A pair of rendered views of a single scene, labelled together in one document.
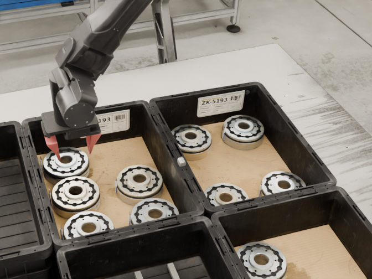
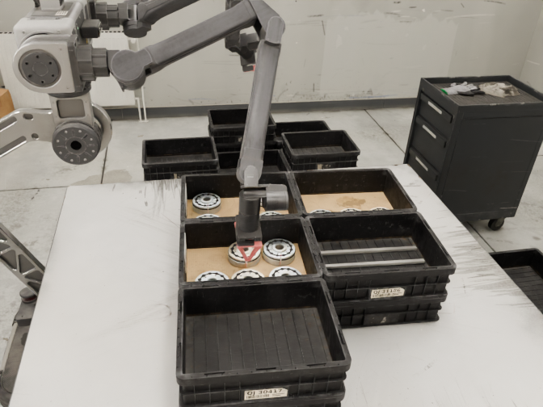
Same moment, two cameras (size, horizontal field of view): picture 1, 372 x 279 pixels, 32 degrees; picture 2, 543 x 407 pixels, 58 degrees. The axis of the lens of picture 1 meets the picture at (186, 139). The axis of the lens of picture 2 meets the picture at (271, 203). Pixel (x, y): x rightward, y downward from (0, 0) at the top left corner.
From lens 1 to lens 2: 1.45 m
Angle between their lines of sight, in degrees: 61
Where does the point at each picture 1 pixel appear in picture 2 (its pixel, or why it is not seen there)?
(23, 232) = (271, 316)
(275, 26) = not seen: outside the picture
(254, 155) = (227, 206)
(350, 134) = not seen: hidden behind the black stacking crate
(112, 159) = (207, 266)
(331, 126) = (178, 188)
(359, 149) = not seen: hidden behind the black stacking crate
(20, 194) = (229, 317)
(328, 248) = (309, 199)
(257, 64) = (89, 200)
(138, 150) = (202, 252)
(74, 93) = (277, 190)
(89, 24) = (254, 148)
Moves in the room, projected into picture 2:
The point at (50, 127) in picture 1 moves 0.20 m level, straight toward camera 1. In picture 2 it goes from (255, 235) to (330, 237)
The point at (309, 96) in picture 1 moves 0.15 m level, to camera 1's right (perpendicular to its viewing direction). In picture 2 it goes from (141, 188) to (157, 172)
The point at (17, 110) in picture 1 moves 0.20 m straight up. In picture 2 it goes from (59, 347) to (44, 296)
